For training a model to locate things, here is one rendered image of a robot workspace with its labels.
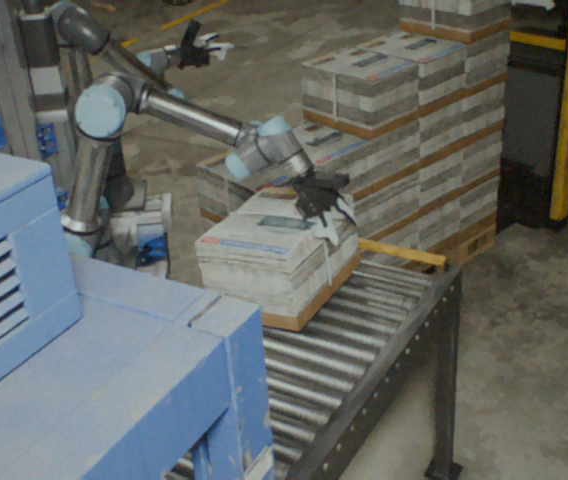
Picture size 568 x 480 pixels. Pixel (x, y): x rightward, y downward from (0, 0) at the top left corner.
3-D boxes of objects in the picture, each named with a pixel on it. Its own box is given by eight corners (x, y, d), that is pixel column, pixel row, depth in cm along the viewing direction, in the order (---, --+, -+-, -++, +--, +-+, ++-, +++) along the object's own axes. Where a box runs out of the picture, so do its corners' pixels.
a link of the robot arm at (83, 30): (84, 6, 262) (194, 94, 294) (73, -1, 270) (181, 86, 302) (62, 36, 262) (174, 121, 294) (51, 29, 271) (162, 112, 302)
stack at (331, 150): (214, 342, 357) (192, 162, 316) (396, 240, 423) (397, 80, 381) (275, 382, 331) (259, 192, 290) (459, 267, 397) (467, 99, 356)
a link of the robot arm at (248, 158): (244, 169, 229) (277, 149, 225) (239, 187, 219) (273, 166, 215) (227, 147, 226) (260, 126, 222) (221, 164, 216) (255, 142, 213)
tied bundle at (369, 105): (302, 120, 347) (299, 65, 336) (350, 100, 364) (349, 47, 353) (370, 142, 323) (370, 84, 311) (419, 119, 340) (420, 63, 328)
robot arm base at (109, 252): (70, 281, 249) (63, 252, 244) (76, 255, 262) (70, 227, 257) (121, 276, 250) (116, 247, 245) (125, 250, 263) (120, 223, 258)
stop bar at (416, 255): (319, 233, 269) (318, 228, 268) (448, 262, 249) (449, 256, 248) (314, 238, 266) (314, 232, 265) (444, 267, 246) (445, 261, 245)
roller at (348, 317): (259, 287, 248) (251, 283, 243) (408, 327, 226) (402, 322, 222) (253, 303, 247) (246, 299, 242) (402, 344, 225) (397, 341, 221)
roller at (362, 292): (281, 267, 257) (275, 261, 253) (426, 303, 236) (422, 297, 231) (275, 282, 256) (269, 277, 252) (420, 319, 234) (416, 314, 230)
